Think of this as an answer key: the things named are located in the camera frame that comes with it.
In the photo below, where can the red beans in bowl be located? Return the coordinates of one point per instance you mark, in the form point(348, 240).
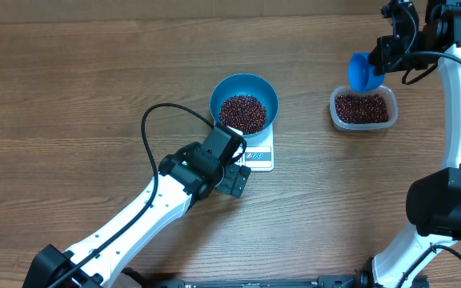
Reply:
point(243, 112)

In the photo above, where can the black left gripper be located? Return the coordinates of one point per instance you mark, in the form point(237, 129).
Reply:
point(232, 172)

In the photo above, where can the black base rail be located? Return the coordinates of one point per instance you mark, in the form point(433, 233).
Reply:
point(324, 281)

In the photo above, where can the clear plastic food container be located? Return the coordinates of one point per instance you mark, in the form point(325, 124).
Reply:
point(384, 91)

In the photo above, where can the red adzuki beans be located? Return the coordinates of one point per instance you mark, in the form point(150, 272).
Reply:
point(367, 109)

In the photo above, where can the teal plastic bowl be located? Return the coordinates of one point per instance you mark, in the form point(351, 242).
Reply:
point(250, 84)

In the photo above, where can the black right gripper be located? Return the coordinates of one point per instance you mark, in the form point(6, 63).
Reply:
point(384, 62)

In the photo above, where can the white digital kitchen scale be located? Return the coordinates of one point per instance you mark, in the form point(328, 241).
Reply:
point(259, 155)

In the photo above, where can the blue plastic measuring scoop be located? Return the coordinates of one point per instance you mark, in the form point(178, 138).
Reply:
point(361, 74)

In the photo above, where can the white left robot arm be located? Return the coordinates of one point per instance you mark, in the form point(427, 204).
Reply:
point(182, 179)

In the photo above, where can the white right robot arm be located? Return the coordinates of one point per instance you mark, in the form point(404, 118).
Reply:
point(433, 204)

